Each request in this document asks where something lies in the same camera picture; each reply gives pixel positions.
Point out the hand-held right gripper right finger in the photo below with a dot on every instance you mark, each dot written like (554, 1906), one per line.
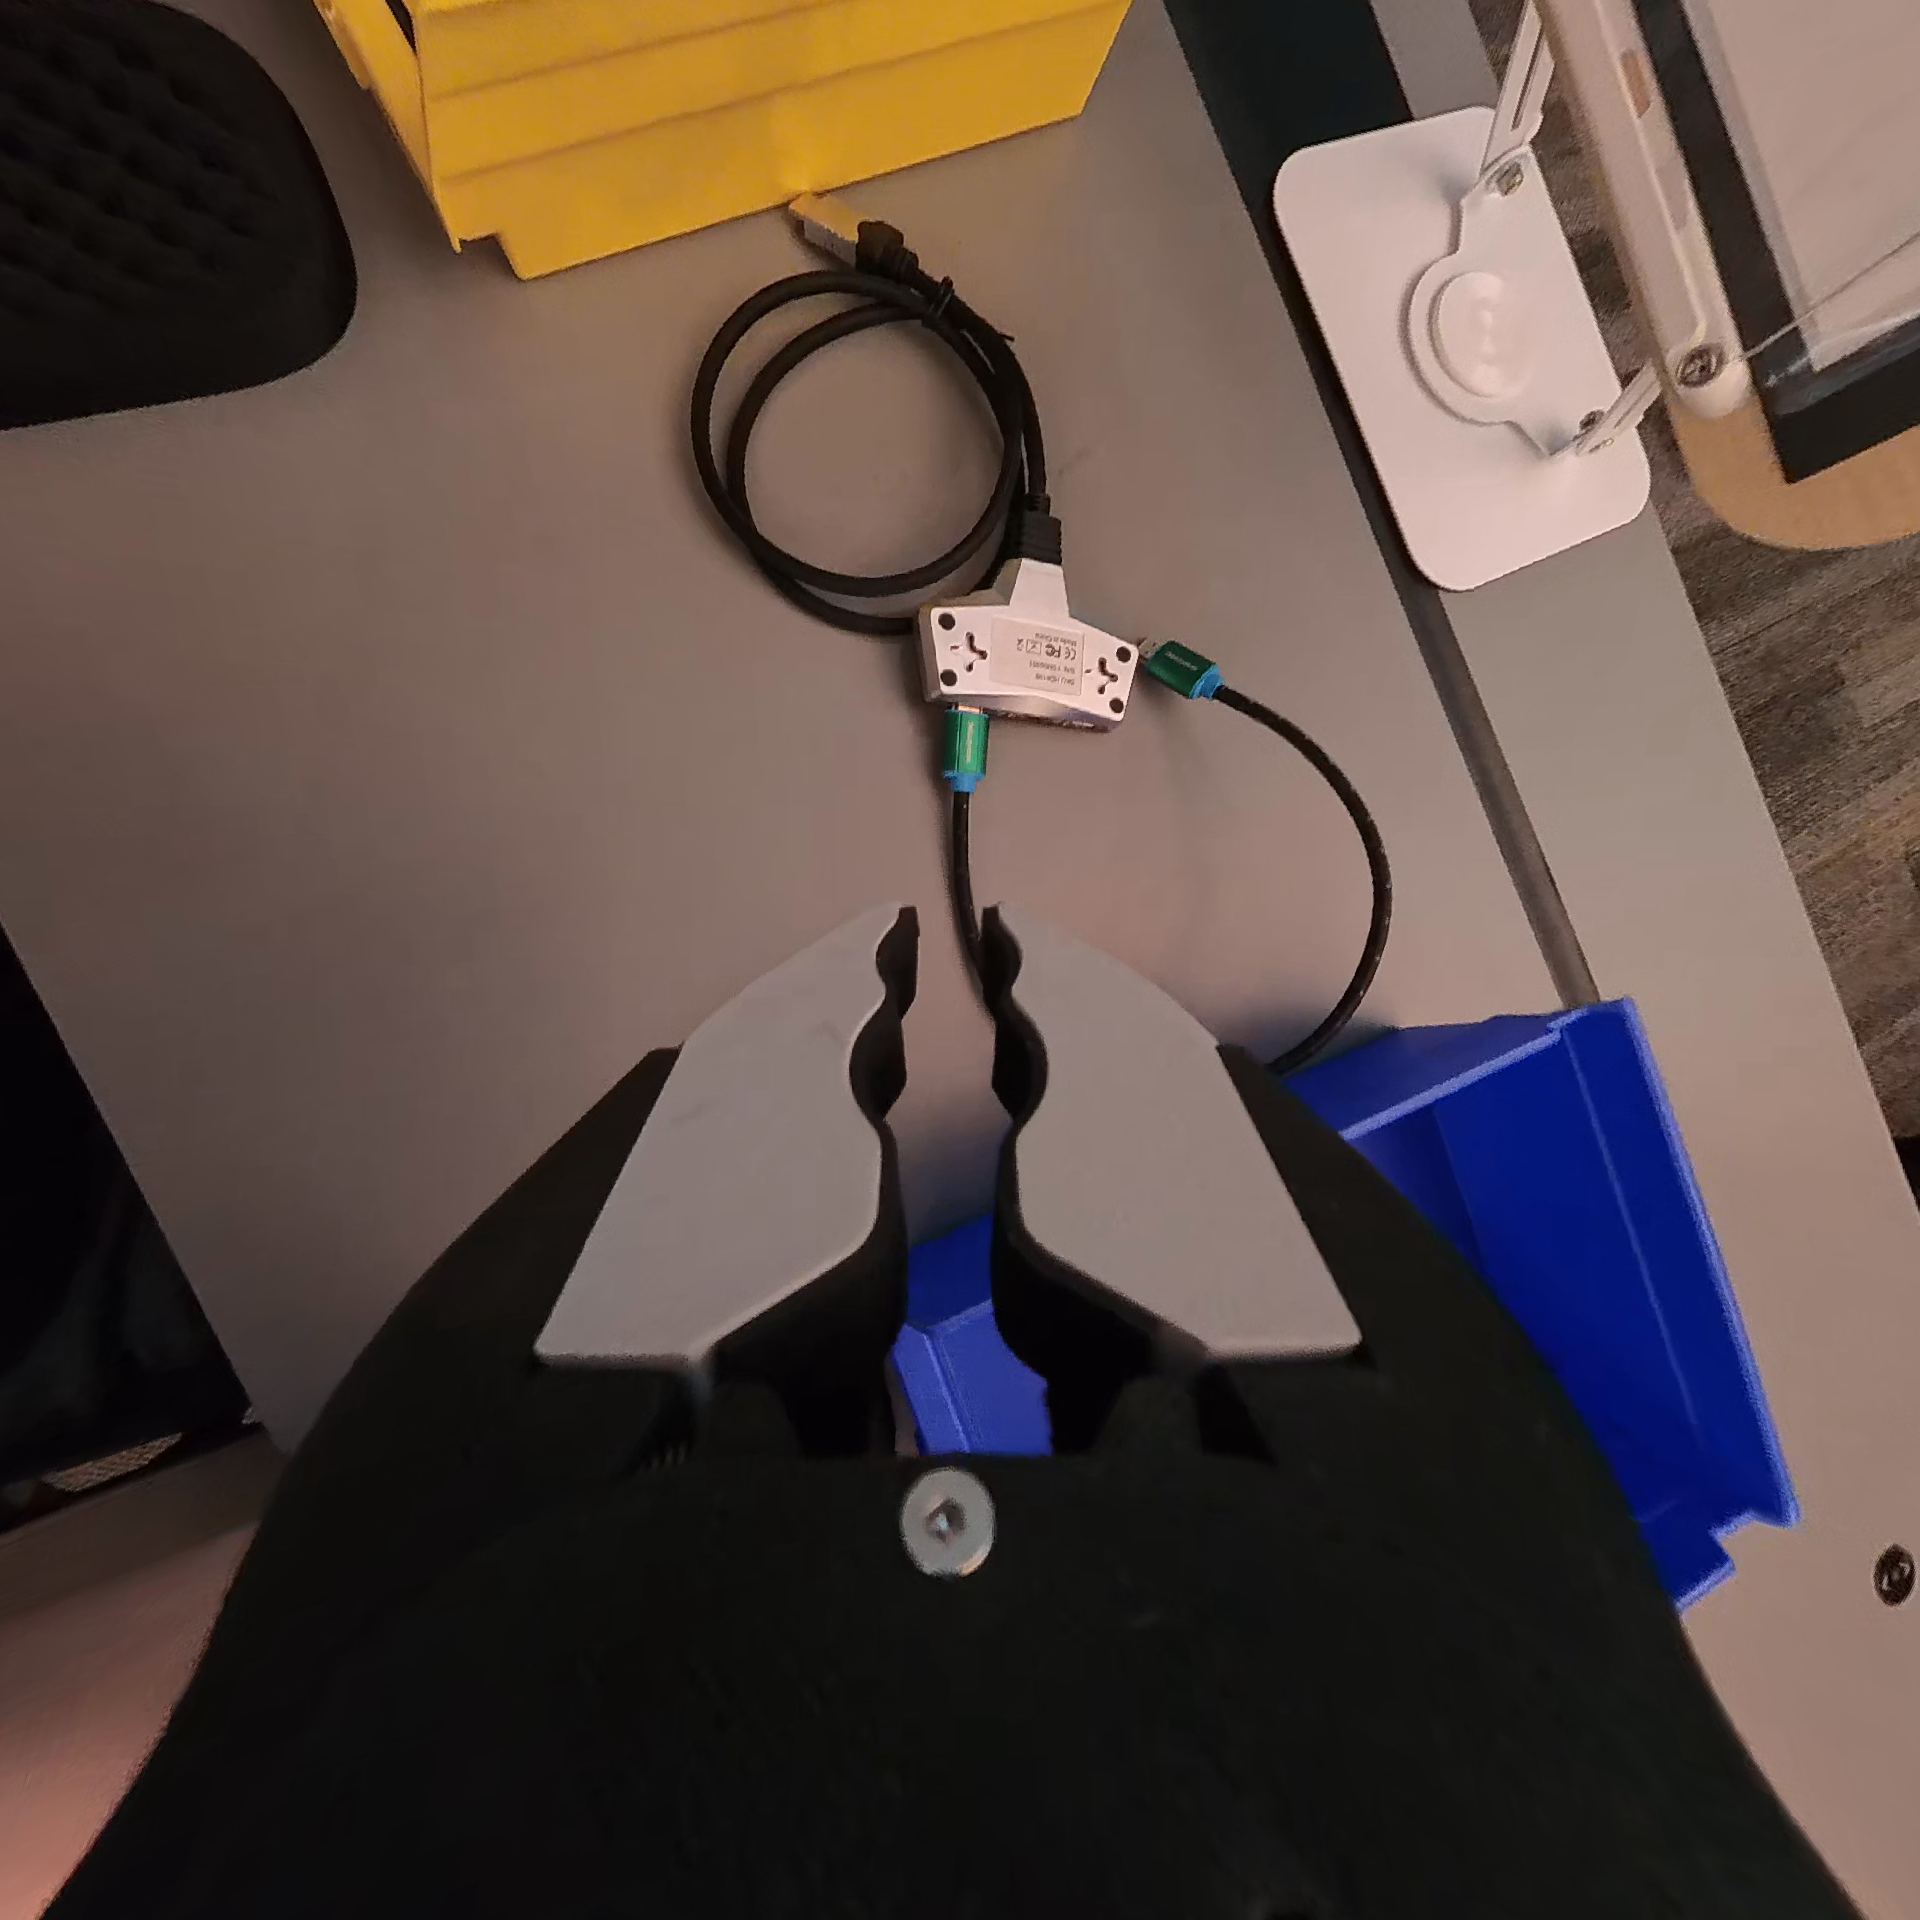
(1185, 1201)

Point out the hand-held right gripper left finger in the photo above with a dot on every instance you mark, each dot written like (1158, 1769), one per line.
(734, 1185)

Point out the blue storage bin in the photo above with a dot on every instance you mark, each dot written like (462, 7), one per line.
(1622, 1275)

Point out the yellow storage bin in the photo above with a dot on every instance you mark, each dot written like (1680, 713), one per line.
(750, 105)

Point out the round metal desk grommet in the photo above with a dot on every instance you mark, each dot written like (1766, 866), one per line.
(1896, 1576)

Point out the black wrist rest pad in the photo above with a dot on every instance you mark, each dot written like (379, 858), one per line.
(148, 194)

